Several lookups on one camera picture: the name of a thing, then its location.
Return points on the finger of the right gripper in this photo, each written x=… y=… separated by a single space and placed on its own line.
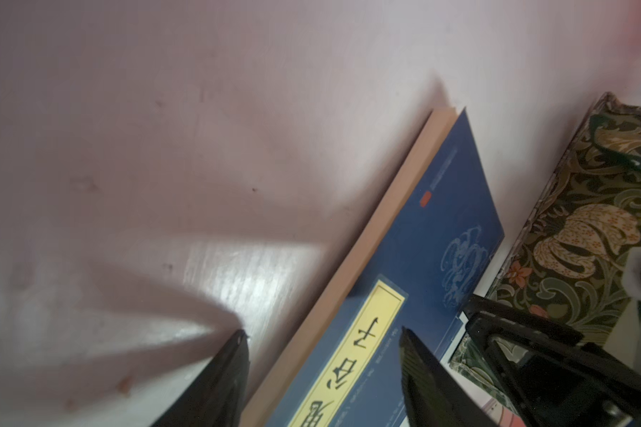
x=552 y=377

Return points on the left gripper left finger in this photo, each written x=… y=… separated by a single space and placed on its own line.
x=216 y=396

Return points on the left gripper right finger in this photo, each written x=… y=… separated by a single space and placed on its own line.
x=431 y=396

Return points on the navy book top yellow label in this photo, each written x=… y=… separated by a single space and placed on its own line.
x=418 y=259

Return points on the cream canvas bag green handles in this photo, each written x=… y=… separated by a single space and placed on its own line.
x=567 y=263

